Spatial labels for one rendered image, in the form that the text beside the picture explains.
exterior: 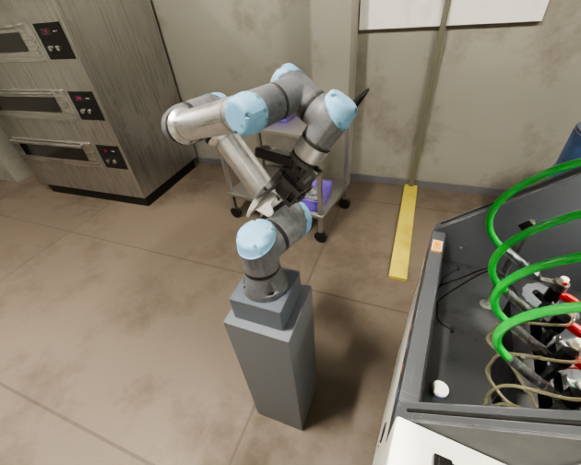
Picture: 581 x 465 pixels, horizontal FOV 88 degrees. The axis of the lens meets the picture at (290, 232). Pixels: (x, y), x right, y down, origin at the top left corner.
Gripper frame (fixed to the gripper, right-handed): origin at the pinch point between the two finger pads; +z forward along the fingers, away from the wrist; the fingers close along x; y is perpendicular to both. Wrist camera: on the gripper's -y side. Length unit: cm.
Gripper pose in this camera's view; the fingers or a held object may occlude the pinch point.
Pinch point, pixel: (261, 207)
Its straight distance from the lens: 83.8
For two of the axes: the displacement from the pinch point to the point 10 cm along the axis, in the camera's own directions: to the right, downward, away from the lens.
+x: 5.0, -3.7, 7.9
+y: 7.0, 7.0, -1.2
